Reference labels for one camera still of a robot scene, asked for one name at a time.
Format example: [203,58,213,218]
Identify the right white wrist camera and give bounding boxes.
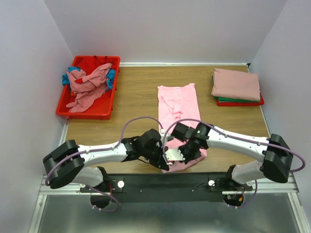
[166,148,185,165]

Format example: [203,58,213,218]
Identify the red shirt in bin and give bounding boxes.
[73,56,108,75]

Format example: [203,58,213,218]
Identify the folded dusty pink shirt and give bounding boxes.
[211,68,260,102]

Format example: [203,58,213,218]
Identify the aluminium rail frame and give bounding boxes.
[29,62,311,233]

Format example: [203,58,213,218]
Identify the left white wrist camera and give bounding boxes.
[159,129,174,145]

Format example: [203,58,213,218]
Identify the crumpled dusty pink shirt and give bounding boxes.
[66,63,112,113]

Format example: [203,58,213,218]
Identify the folded red shirt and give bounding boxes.
[216,94,265,107]

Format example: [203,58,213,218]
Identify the light pink t shirt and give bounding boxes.
[157,83,207,173]

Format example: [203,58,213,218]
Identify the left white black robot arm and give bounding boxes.
[43,129,169,189]

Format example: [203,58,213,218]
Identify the folded green shirt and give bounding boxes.
[214,97,260,103]

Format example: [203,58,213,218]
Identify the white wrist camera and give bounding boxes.
[166,148,185,165]
[159,129,174,145]

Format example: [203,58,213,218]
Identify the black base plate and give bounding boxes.
[80,172,253,208]

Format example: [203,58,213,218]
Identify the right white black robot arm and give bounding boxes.
[166,122,293,190]

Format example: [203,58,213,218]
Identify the red plastic bin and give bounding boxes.
[56,55,121,120]

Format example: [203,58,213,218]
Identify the blue crumpled shirt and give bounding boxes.
[62,67,116,90]

